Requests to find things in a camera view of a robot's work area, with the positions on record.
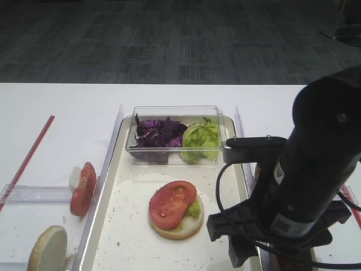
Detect red strip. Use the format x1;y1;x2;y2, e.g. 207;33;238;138
347;186;361;227
0;115;55;211

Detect red strip left side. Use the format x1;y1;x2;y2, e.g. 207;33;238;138
0;115;55;211

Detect bottom bun on tray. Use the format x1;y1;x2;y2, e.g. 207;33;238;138
148;195;204;240

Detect clear pusher track left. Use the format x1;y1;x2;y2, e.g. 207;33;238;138
1;185;72;204

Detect clear plastic divider rail left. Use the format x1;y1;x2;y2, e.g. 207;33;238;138
70;107;124;270

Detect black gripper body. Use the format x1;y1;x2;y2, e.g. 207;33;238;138
206;199;352;268

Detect tomato slice on bun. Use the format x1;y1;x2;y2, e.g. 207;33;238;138
149;181;197;228

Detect green lettuce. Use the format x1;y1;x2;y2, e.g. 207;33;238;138
179;117;221;164

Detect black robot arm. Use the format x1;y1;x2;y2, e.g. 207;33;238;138
206;67;360;270

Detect lettuce on bun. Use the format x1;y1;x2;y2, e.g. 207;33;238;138
183;196;202;218

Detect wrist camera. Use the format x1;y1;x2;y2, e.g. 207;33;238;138
223;136;287;164

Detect bun half left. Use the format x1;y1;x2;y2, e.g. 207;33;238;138
27;225;68;271

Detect clear plastic salad container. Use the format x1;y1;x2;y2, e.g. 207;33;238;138
125;106;235;164

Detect white metal tray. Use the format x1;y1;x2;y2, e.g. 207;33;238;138
73;118;233;270

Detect white pusher block left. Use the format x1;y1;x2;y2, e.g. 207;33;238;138
68;167;81;193

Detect chair base background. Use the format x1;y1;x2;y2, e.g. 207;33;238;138
318;0;360;48

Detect red strip right side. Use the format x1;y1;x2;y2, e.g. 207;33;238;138
347;186;361;227

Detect purple cabbage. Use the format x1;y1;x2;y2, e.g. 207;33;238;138
130;114;188;164

